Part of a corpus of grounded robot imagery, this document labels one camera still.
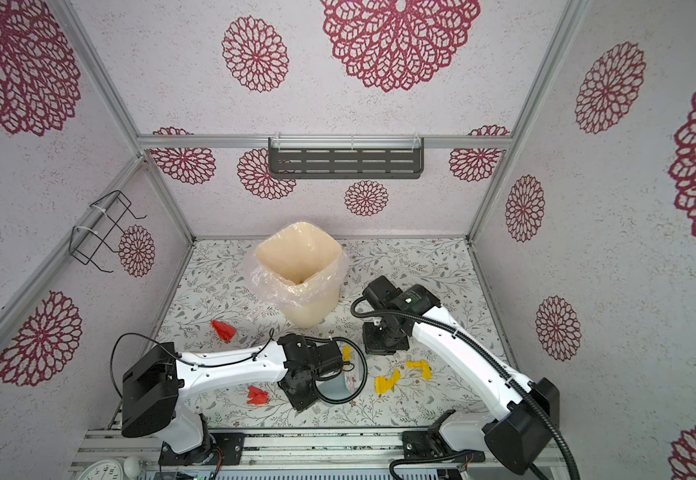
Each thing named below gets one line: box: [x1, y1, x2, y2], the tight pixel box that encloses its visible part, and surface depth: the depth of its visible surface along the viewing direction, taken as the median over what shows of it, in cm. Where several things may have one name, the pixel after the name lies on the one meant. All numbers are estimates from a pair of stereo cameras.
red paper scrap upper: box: [210, 319, 237, 342], surface depth 96 cm
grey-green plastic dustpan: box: [314, 360, 365, 404], surface depth 68 cm
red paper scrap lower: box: [247, 385, 269, 405], surface depth 83 cm
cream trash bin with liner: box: [244, 221, 350, 329], surface depth 81 cm
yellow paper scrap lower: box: [375, 369, 401, 394], surface depth 85 cm
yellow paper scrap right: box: [406, 360, 431, 381], surface depth 89 cm
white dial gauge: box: [77, 459, 123, 480], surface depth 69 cm
